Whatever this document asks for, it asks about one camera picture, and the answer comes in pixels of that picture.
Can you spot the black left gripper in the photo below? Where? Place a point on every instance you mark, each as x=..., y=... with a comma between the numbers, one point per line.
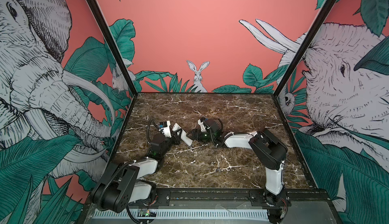
x=175, y=139

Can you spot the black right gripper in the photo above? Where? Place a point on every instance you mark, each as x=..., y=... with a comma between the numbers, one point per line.
x=195, y=131

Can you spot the white remote control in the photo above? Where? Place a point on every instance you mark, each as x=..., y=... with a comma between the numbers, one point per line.
x=182, y=134

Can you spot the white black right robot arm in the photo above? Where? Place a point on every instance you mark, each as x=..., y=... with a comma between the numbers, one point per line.
x=270, y=151

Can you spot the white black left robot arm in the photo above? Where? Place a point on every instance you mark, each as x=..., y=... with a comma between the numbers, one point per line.
x=120, y=184

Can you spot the white ventilation grille strip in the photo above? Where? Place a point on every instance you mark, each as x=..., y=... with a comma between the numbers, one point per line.
x=193, y=214

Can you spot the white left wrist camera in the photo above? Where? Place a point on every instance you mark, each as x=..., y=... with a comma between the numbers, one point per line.
x=165, y=128

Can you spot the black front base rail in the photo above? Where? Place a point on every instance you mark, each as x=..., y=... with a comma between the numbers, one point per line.
x=255, y=197

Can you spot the black left corner frame post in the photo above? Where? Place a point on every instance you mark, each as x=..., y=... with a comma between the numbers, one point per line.
x=98, y=15

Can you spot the black corner frame post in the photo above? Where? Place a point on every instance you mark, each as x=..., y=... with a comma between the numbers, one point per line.
x=320, y=18
x=98, y=15

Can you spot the black right corner frame post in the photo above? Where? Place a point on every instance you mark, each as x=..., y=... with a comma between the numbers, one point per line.
x=320, y=18

